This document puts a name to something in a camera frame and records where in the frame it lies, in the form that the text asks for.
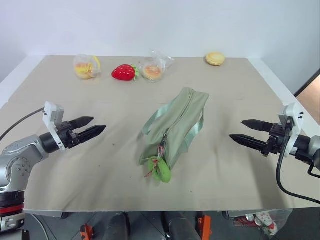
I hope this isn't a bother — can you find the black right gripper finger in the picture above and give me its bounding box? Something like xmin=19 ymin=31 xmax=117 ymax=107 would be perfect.
xmin=229 ymin=134 xmax=269 ymax=151
xmin=240 ymin=119 xmax=273 ymax=132

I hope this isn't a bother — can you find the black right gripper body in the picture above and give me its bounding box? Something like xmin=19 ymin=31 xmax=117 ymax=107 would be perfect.
xmin=260 ymin=122 xmax=289 ymax=158

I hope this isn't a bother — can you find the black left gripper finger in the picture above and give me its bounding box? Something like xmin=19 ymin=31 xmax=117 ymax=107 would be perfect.
xmin=69 ymin=115 xmax=95 ymax=131
xmin=78 ymin=125 xmax=107 ymax=145

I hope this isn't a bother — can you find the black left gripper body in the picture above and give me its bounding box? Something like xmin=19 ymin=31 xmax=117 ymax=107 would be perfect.
xmin=56 ymin=121 xmax=81 ymax=150

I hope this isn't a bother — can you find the green fabric bag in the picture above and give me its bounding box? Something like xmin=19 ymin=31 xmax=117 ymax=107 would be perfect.
xmin=138 ymin=86 xmax=211 ymax=174

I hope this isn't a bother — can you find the beige tablecloth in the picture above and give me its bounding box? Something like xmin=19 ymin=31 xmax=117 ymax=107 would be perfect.
xmin=0 ymin=55 xmax=320 ymax=214

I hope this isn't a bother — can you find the yellow pastry in plastic bag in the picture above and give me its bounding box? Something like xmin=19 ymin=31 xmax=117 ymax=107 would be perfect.
xmin=72 ymin=53 xmax=102 ymax=81

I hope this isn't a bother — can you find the red plush strawberry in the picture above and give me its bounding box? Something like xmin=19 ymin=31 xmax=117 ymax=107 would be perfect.
xmin=111 ymin=63 xmax=141 ymax=82

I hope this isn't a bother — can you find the round yellow tart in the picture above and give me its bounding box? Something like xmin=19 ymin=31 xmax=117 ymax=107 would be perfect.
xmin=205 ymin=51 xmax=226 ymax=67

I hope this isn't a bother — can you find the clear plastic bag with items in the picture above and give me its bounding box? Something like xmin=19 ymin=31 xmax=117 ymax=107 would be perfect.
xmin=224 ymin=208 xmax=294 ymax=239

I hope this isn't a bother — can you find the green plush zipper charm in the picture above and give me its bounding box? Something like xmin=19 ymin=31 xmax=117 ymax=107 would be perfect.
xmin=144 ymin=155 xmax=173 ymax=185

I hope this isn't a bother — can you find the round bun in plastic bag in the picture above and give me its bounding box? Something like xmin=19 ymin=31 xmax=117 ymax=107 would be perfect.
xmin=139 ymin=48 xmax=175 ymax=84

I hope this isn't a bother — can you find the orange clamp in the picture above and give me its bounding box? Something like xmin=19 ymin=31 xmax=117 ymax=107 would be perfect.
xmin=195 ymin=211 xmax=213 ymax=240
xmin=79 ymin=223 xmax=98 ymax=240

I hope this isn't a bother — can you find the dark rounded shape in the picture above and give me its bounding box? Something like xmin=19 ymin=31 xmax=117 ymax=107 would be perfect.
xmin=162 ymin=211 xmax=199 ymax=240

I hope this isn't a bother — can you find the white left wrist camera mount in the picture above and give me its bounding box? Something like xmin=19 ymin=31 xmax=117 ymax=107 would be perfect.
xmin=42 ymin=101 xmax=67 ymax=152

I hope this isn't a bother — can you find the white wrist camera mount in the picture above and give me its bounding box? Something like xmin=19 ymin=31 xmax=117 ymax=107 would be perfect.
xmin=42 ymin=101 xmax=67 ymax=152
xmin=277 ymin=101 xmax=305 ymax=158

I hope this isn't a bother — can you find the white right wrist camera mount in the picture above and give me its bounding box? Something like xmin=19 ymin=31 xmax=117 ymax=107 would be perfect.
xmin=277 ymin=101 xmax=305 ymax=158

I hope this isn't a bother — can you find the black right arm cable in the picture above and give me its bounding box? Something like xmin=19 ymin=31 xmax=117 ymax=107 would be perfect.
xmin=275 ymin=119 xmax=320 ymax=204

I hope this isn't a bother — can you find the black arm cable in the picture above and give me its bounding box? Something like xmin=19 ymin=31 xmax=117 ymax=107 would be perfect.
xmin=275 ymin=119 xmax=320 ymax=204
xmin=0 ymin=107 xmax=46 ymax=141

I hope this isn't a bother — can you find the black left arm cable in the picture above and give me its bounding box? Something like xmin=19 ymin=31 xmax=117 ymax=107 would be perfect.
xmin=0 ymin=107 xmax=46 ymax=141

